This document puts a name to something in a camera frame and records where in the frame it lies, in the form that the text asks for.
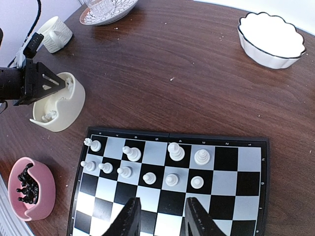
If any white scalloped bowl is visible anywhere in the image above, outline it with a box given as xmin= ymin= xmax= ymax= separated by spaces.
xmin=237 ymin=12 xmax=306 ymax=69

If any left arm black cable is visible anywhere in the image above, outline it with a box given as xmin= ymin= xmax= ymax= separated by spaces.
xmin=7 ymin=0 xmax=42 ymax=68

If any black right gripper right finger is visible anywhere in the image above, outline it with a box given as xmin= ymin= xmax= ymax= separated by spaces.
xmin=180 ymin=197 xmax=225 ymax=236

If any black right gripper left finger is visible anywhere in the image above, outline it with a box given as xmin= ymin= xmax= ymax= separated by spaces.
xmin=102 ymin=197 xmax=141 ymax=236

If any pink bowl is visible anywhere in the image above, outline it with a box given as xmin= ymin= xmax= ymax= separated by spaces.
xmin=8 ymin=157 xmax=56 ymax=221

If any white chess pieces pile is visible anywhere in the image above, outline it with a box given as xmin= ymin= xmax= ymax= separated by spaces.
xmin=41 ymin=77 xmax=73 ymax=122

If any aluminium front rail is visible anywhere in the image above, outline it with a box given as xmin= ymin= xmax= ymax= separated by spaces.
xmin=0 ymin=177 xmax=34 ymax=236

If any patterned saucer plate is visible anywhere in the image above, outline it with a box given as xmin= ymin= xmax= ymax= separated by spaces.
xmin=79 ymin=0 xmax=138 ymax=26

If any cream bowl with spout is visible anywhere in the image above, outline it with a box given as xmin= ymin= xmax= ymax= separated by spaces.
xmin=30 ymin=72 xmax=86 ymax=132

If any white textured ceramic mug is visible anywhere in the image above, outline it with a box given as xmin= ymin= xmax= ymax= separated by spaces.
xmin=37 ymin=16 xmax=73 ymax=53

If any white rook corner piece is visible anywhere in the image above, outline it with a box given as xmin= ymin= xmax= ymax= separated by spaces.
xmin=84 ymin=138 xmax=101 ymax=152

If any black and white chessboard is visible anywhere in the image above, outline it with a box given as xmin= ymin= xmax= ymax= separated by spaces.
xmin=67 ymin=127 xmax=270 ymax=236

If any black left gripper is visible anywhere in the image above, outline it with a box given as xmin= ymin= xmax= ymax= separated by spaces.
xmin=13 ymin=32 xmax=66 ymax=106

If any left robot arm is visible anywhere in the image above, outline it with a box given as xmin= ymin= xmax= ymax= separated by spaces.
xmin=0 ymin=33 xmax=66 ymax=108

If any white chess piece tall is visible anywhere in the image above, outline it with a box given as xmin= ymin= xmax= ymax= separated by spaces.
xmin=194 ymin=149 xmax=211 ymax=165
xmin=167 ymin=142 xmax=185 ymax=161

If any clear glass tumbler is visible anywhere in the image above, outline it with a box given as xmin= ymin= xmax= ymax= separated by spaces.
xmin=83 ymin=0 xmax=115 ymax=17

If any black chess pieces pile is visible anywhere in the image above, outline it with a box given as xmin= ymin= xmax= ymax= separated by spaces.
xmin=16 ymin=163 xmax=39 ymax=205

